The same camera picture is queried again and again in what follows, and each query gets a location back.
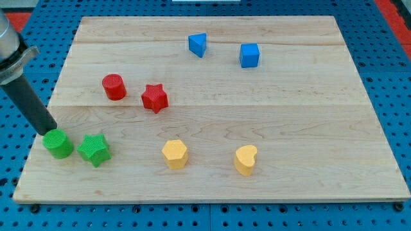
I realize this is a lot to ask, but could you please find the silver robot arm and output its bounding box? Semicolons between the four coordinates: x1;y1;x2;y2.
1;10;40;85

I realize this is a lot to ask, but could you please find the yellow hexagon block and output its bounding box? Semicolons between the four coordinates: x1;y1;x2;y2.
162;139;188;169

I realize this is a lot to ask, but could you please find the red star block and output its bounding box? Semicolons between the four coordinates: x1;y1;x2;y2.
141;83;168;114

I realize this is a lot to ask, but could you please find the wooden board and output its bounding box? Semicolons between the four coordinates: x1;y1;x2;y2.
13;16;410;204

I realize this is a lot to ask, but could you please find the yellow heart block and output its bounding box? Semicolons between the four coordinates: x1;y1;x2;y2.
234;145;258;176

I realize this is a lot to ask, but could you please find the blue triangle block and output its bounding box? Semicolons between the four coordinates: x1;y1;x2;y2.
188;33;207;58

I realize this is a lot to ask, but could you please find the blue cube block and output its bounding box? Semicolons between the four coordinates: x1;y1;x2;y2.
239;43;260;68

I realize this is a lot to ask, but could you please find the red cylinder block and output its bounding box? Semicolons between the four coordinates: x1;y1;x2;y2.
101;74;127;101

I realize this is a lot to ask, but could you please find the green star block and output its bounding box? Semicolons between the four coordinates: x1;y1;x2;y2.
76;133;111;167

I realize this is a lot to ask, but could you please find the green cylinder block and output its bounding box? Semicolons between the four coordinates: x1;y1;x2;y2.
42;129;74;159

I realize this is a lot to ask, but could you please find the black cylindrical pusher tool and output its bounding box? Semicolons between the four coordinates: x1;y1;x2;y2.
1;75;57;135

